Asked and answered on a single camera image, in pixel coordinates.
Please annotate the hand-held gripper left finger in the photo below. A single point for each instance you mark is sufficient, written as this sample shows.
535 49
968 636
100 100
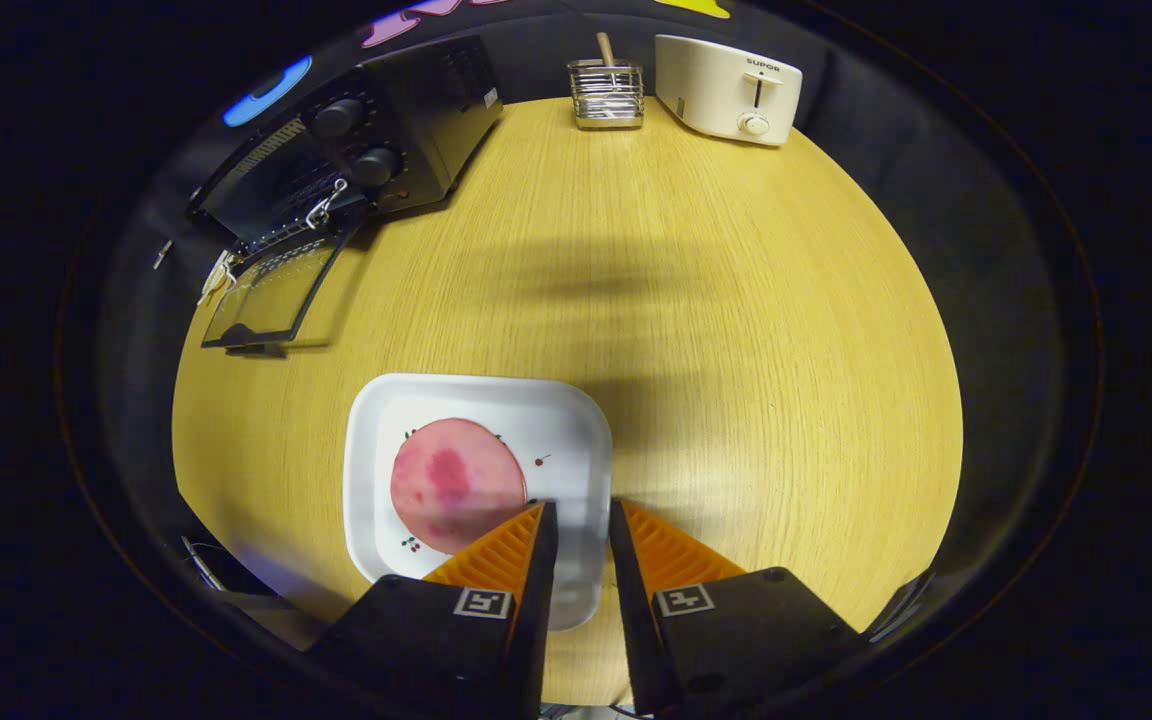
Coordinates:
541 600

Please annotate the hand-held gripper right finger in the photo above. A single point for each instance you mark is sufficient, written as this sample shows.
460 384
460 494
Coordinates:
631 600

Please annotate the pink ham slice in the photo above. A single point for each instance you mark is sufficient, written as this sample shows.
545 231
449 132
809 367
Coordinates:
456 480

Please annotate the white square plate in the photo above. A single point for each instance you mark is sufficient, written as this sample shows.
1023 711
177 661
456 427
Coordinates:
556 430

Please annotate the black toaster oven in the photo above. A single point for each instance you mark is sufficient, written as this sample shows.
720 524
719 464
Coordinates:
436 110

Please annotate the white bread toaster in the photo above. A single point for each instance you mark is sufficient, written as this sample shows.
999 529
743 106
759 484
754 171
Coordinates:
716 95

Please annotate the clear snack packet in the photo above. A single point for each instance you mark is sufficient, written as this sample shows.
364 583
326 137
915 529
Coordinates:
208 290

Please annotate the small silver clip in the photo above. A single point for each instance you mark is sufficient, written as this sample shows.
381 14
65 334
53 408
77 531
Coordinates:
163 255

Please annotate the wooden stick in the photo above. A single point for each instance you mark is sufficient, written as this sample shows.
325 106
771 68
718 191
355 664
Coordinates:
606 48

